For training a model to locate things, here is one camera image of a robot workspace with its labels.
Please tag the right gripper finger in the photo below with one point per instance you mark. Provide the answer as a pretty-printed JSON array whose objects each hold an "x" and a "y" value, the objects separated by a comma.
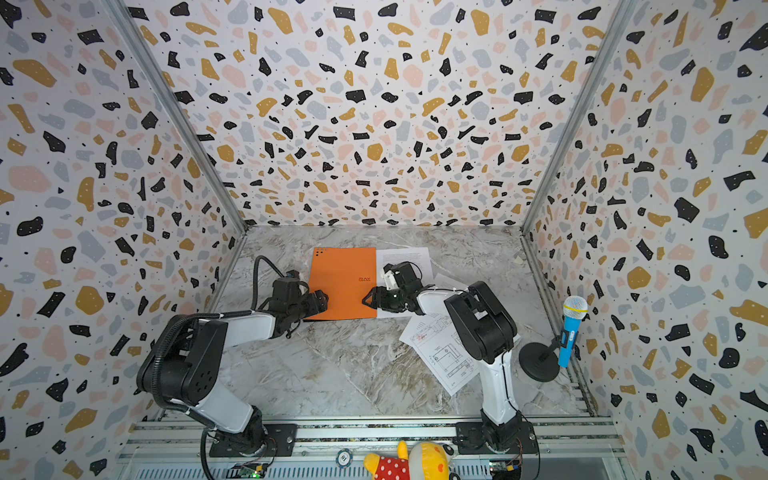
[
  {"x": 402, "y": 266},
  {"x": 377, "y": 298}
]

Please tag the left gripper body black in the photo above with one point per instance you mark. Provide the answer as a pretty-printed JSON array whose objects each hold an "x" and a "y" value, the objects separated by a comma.
[{"x": 299, "y": 305}]

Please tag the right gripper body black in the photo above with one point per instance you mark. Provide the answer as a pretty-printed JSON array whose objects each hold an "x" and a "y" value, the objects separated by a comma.
[{"x": 383, "y": 298}]

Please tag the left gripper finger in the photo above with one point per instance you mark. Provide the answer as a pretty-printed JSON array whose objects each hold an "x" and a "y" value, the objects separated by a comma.
[
  {"x": 315, "y": 302},
  {"x": 292, "y": 319}
]

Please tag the orange folder black inside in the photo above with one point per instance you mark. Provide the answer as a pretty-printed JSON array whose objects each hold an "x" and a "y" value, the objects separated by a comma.
[{"x": 346, "y": 276}]

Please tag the white technical drawing sheet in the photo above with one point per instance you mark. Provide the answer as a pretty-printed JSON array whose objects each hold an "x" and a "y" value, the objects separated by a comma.
[{"x": 437, "y": 343}]

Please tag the white text sheet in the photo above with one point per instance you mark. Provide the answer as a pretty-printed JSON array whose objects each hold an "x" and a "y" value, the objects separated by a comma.
[
  {"x": 445, "y": 282},
  {"x": 418, "y": 255}
]

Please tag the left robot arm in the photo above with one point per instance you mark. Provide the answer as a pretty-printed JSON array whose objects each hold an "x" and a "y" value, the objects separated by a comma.
[{"x": 181, "y": 371}]

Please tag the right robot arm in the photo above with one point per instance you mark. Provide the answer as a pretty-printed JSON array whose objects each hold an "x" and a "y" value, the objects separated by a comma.
[{"x": 486, "y": 331}]

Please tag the green circuit board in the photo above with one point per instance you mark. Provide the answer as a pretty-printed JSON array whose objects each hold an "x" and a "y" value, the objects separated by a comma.
[{"x": 247, "y": 471}]

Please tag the yellow red plush toy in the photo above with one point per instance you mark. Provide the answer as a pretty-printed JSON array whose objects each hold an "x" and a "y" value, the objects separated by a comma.
[{"x": 424, "y": 461}]

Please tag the blue toy microphone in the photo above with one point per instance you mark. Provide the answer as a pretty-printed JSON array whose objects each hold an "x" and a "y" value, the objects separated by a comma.
[{"x": 575, "y": 309}]

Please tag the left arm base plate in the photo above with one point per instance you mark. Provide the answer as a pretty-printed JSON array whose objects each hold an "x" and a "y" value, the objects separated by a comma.
[{"x": 270, "y": 440}]

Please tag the round white badge on rail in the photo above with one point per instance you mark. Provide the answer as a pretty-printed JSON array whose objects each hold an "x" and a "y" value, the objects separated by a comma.
[{"x": 344, "y": 458}]

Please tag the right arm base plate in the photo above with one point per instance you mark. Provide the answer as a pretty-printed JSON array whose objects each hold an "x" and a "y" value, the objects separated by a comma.
[{"x": 486, "y": 438}]

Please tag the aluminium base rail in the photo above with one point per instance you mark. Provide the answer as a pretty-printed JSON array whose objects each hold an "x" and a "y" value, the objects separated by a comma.
[{"x": 569, "y": 448}]

